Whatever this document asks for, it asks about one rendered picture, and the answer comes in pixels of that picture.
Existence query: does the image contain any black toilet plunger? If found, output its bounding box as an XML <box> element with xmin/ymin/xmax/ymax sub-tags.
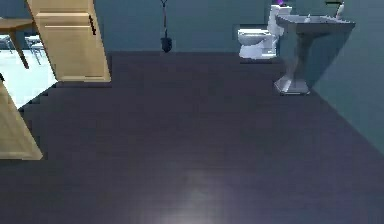
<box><xmin>160</xmin><ymin>0</ymin><xmax>174</xmax><ymax>54</ymax></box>

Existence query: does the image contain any white toilet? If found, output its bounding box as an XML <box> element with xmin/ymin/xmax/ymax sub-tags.
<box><xmin>237</xmin><ymin>4</ymin><xmax>293</xmax><ymax>61</ymax></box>

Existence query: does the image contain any light wooden room door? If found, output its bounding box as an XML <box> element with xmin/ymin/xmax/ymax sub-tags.
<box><xmin>25</xmin><ymin>0</ymin><xmax>112</xmax><ymax>83</ymax></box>
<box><xmin>0</xmin><ymin>79</ymin><xmax>44</xmax><ymax>161</ymax></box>

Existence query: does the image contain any grey metal chair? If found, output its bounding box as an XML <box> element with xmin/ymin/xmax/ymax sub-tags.
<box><xmin>24</xmin><ymin>34</ymin><xmax>46</xmax><ymax>66</ymax></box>
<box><xmin>0</xmin><ymin>34</ymin><xmax>14</xmax><ymax>54</ymax></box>

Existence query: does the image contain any white bottle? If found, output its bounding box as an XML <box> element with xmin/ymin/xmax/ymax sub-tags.
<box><xmin>335</xmin><ymin>1</ymin><xmax>346</xmax><ymax>20</ymax></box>

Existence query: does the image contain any brown wooden table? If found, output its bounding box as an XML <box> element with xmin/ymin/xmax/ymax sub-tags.
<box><xmin>0</xmin><ymin>17</ymin><xmax>37</xmax><ymax>70</ymax></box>

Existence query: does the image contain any grey pedestal sink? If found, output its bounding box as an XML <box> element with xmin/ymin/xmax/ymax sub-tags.
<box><xmin>273</xmin><ymin>14</ymin><xmax>356</xmax><ymax>96</ymax></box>

